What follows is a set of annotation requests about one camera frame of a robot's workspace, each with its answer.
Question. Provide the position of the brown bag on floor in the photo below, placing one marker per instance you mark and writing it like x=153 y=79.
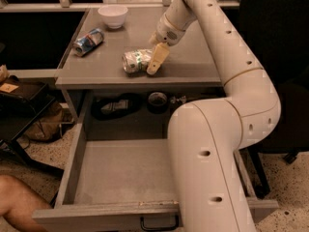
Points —
x=51 y=125

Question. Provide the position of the black office chair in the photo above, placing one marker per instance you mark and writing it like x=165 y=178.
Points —
x=277 y=31

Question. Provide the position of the black side table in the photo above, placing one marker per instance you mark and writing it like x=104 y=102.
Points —
x=19 y=110

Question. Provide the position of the person's bare knee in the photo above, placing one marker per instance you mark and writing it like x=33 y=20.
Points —
x=18 y=202

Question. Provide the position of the yellow sticky note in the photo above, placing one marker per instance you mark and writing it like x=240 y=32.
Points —
x=8 y=88

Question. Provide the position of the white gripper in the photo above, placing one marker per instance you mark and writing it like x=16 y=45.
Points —
x=166 y=33

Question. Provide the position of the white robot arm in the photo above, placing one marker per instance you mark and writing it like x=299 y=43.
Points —
x=203 y=135

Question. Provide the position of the black pouch with label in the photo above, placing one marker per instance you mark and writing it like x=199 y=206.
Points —
x=115 y=108

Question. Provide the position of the white ceramic bowl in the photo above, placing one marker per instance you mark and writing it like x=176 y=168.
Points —
x=113 y=16

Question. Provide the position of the green white 7up can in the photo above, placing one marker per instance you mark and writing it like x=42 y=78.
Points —
x=136 y=61

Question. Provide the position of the grey cabinet with top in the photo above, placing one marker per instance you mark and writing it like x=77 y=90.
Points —
x=115 y=66

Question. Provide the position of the blue silver soda can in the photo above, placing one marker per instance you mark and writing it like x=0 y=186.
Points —
x=88 y=42

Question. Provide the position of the black drawer handle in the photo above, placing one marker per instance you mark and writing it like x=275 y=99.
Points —
x=159 y=223

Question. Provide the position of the crumpled foil wrapper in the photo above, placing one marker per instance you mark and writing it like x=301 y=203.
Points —
x=179 y=100

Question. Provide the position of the black tape roll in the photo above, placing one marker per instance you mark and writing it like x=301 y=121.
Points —
x=157 y=102

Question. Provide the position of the grey open top drawer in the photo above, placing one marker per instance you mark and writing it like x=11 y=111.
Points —
x=115 y=184

